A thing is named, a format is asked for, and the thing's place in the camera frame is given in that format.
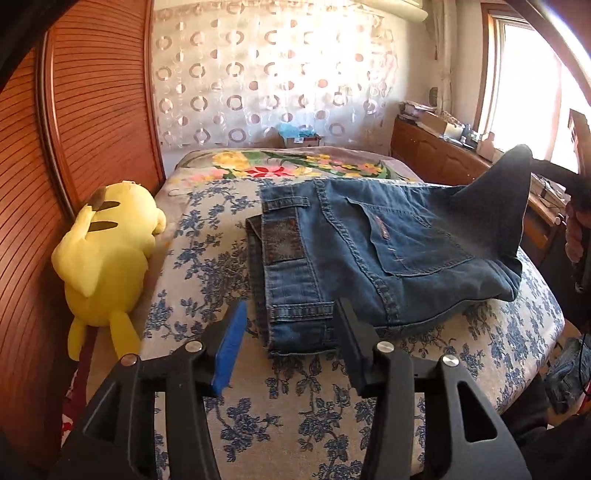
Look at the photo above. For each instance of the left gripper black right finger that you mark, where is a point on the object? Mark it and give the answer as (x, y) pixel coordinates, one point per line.
(431, 420)

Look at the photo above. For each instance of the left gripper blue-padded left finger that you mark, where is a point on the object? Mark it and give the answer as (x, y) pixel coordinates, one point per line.
(115, 437)

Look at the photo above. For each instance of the blue denim jeans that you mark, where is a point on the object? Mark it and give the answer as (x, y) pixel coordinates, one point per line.
(407, 256)

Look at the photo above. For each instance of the person's right hand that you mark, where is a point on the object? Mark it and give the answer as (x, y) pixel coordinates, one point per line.
(576, 222)

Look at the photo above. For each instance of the blue floral bed sheet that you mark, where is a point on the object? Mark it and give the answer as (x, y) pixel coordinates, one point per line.
(298, 417)

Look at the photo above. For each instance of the wooden sideboard cabinet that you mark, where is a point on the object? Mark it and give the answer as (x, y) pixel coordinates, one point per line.
(438, 161)

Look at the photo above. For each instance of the cardboard box on sideboard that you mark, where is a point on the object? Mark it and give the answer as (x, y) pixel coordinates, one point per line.
(439, 126)

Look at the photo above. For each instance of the yellow plush toy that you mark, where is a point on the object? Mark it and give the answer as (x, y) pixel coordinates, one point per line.
(103, 260)

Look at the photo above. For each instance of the side window curtain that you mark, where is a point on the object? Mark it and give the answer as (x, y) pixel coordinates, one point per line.
(444, 22)

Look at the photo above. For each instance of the colourful floral blanket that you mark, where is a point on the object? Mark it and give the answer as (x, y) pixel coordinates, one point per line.
(206, 166)

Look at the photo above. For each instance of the blue tissue box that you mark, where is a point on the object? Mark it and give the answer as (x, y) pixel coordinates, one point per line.
(298, 137)

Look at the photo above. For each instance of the pink circle pattern curtain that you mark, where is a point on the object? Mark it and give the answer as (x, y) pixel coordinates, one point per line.
(227, 73)

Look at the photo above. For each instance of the window with wooden frame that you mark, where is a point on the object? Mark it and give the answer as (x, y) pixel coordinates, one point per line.
(527, 91)

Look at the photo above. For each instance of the white wall air conditioner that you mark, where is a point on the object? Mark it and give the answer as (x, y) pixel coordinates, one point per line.
(409, 10)

